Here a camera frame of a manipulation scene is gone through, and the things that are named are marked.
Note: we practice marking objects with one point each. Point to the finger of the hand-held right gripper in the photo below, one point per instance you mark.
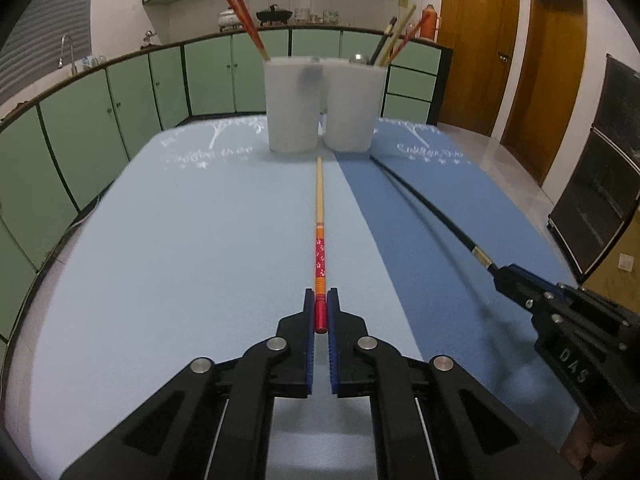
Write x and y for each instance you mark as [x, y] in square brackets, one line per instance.
[525, 292]

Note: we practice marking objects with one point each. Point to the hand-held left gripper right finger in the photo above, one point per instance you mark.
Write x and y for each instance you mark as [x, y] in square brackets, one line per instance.
[334, 345]

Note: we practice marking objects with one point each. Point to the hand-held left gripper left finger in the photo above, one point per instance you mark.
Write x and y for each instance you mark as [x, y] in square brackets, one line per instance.
[310, 342]

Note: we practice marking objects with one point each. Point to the black chopstick silver band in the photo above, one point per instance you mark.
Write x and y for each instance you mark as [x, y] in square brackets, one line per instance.
[384, 37]
[480, 254]

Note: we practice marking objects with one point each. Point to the orange banded red chopstick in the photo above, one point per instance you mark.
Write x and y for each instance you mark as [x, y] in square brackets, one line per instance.
[245, 26]
[320, 260]

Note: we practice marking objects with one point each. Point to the white translucent chopstick holder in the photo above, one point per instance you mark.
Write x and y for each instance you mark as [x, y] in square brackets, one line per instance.
[292, 115]
[352, 110]

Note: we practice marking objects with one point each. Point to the red patterned wooden chopstick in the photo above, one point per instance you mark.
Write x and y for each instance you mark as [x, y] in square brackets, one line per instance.
[415, 30]
[253, 27]

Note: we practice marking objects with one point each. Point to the cardboard box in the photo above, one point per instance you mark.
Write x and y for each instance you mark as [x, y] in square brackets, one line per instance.
[617, 280]

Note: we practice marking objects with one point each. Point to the dark blue table mat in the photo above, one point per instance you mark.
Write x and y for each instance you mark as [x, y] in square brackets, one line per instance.
[410, 240]

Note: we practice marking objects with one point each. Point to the black glass door cabinet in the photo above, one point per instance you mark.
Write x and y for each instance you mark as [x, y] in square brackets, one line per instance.
[600, 185]

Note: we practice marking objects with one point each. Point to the light blue table mat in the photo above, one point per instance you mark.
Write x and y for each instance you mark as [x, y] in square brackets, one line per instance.
[200, 240]

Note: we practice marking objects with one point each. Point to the wooden door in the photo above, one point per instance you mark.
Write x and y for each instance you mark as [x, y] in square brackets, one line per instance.
[545, 95]
[475, 50]

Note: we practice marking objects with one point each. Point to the orange thermos flask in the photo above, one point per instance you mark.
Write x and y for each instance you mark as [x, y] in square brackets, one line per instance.
[434, 30]

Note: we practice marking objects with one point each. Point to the green base cabinet run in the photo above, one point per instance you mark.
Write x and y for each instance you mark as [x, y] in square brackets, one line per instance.
[75, 120]

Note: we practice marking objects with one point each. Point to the glass jar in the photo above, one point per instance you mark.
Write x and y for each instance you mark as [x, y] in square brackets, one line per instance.
[301, 15]
[330, 16]

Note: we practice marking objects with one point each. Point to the black cooking pan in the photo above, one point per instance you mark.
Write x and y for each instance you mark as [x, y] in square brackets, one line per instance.
[274, 15]

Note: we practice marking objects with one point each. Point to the white lidded pot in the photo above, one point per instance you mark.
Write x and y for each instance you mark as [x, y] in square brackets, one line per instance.
[227, 17]

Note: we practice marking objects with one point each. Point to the clear drinking glasses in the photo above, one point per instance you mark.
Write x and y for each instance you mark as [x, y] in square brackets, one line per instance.
[93, 62]

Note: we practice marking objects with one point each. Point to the chrome sink faucet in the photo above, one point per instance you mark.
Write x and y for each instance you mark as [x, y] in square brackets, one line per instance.
[73, 57]

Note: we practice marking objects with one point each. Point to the grey window blind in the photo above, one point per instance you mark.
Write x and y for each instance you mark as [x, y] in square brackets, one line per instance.
[40, 35]

